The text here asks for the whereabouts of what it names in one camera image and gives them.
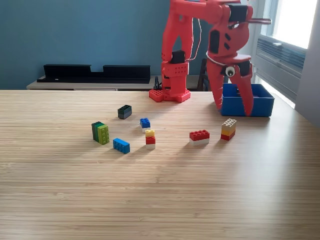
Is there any blue bin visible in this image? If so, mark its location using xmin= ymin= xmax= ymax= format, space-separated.
xmin=215 ymin=82 xmax=275 ymax=118

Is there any dark wooden chair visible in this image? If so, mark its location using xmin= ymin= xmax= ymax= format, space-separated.
xmin=196 ymin=58 xmax=210 ymax=92

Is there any red and white brick stack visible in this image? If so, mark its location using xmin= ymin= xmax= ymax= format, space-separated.
xmin=189 ymin=129 xmax=210 ymax=146

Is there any bright window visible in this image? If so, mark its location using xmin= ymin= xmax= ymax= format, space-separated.
xmin=259 ymin=0 xmax=320 ymax=50

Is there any blue and white brick stack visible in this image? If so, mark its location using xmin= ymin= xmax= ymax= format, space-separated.
xmin=139 ymin=117 xmax=152 ymax=133

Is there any dark green grey brick stack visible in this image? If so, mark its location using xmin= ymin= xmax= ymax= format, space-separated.
xmin=117 ymin=104 xmax=133 ymax=120

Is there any wooden sideboard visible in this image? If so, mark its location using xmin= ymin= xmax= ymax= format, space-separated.
xmin=26 ymin=74 xmax=201 ymax=91

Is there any black shelf tray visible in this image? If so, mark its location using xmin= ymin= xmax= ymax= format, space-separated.
xmin=36 ymin=64 xmax=151 ymax=84

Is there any grey wall heater unit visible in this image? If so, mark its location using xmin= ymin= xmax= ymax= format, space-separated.
xmin=253 ymin=34 xmax=307 ymax=101

